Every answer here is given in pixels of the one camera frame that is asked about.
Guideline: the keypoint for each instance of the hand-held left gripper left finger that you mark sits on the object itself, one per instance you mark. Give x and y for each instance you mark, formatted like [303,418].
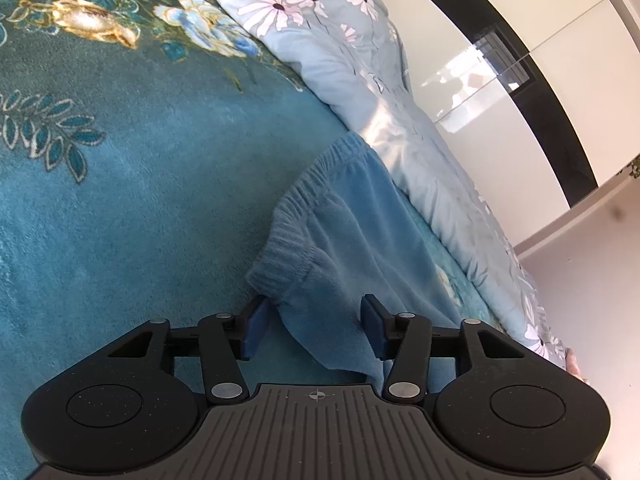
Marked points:
[256,324]

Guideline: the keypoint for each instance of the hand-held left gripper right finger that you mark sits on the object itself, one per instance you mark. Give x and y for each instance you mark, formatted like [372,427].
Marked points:
[376,329]

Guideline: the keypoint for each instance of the blue fleece pants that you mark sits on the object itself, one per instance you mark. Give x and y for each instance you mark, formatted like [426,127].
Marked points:
[345,250]

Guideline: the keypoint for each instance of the teal floral blanket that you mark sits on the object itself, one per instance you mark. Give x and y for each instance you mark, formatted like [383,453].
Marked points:
[135,180]

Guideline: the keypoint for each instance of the light blue daisy quilt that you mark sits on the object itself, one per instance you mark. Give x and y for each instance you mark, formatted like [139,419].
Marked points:
[380,90]

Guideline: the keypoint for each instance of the white glossy wardrobe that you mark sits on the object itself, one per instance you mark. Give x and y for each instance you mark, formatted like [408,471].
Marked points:
[545,70]

